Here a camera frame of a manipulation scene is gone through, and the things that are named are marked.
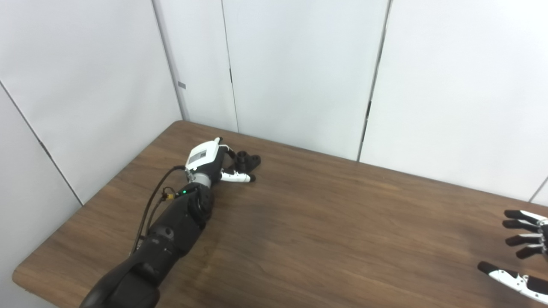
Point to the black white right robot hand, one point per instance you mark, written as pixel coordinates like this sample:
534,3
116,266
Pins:
535,284

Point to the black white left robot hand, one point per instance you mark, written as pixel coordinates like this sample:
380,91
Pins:
203,155

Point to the black plastic holder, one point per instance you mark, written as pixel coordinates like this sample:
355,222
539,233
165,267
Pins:
252,161

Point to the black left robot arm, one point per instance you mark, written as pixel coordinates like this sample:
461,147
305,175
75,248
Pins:
171,235

